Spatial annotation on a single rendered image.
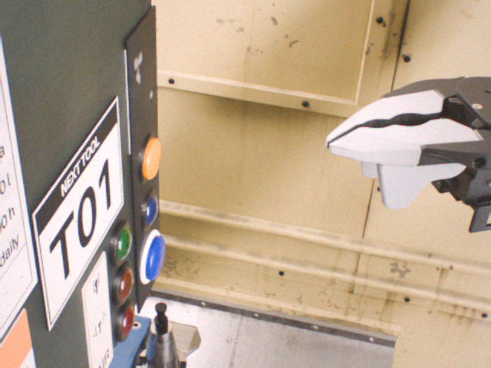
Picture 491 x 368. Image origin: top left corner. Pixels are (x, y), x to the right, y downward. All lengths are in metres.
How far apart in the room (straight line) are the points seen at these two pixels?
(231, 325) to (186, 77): 0.54
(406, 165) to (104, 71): 0.21
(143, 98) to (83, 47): 0.10
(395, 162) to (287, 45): 0.73
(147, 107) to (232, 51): 0.78
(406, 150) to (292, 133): 0.81
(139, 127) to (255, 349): 1.14
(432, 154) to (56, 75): 0.25
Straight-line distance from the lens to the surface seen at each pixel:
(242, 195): 1.39
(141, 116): 0.45
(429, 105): 0.54
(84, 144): 0.37
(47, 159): 0.34
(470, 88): 0.56
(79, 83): 0.36
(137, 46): 0.42
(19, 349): 0.35
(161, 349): 0.97
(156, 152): 0.46
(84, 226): 0.39
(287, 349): 1.56
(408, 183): 0.52
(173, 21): 1.24
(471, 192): 0.55
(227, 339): 1.56
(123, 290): 0.47
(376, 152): 0.49
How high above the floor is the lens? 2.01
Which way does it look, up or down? 38 degrees down
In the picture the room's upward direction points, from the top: 4 degrees clockwise
